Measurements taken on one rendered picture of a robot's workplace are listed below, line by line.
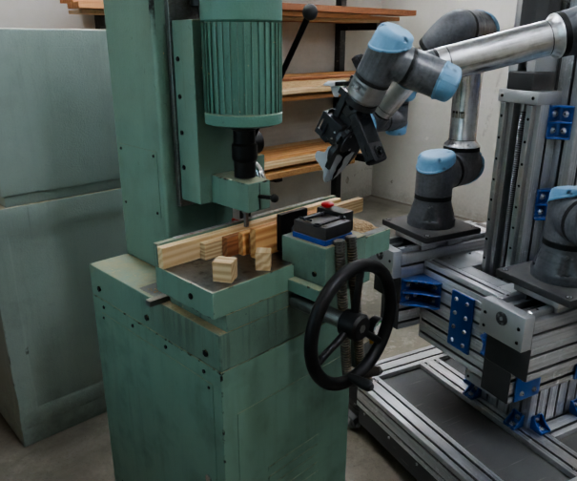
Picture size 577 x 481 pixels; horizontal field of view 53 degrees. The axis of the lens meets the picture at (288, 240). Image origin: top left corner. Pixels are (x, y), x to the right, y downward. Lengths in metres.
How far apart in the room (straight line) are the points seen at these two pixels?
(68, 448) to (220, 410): 1.09
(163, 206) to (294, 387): 0.55
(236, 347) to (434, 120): 3.90
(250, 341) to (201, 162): 0.43
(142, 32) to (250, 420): 0.92
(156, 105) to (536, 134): 0.98
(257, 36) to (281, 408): 0.85
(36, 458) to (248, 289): 1.30
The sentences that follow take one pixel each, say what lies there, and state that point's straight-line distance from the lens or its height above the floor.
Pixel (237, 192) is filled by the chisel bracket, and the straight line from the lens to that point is 1.34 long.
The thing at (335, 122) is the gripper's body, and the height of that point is 1.21.
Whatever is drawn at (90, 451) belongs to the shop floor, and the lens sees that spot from 2.28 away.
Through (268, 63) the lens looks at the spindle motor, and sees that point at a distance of 1.27.
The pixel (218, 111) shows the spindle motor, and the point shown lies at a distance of 1.27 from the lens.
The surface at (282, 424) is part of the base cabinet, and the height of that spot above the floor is 0.49.
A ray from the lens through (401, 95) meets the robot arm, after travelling 1.91.
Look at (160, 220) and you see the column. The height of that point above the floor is 0.94.
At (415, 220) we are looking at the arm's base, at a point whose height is 0.84.
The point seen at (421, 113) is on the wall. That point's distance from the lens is 5.02.
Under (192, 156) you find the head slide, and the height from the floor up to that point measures 1.12.
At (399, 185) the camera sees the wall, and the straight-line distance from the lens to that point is 5.24.
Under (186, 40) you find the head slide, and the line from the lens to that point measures 1.37.
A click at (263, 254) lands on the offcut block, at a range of 1.25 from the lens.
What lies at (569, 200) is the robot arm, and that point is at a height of 1.03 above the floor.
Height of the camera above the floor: 1.38
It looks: 19 degrees down
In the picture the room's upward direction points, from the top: straight up
